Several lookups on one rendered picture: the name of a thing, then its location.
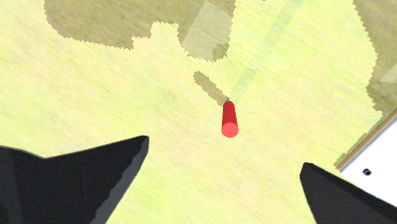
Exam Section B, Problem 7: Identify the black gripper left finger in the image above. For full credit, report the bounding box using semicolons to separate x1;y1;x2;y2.
0;135;149;224

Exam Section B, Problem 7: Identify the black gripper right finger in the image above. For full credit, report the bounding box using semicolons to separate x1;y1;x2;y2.
300;162;397;224

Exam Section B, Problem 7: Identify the red peg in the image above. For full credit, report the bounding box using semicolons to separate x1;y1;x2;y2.
221;101;238;138

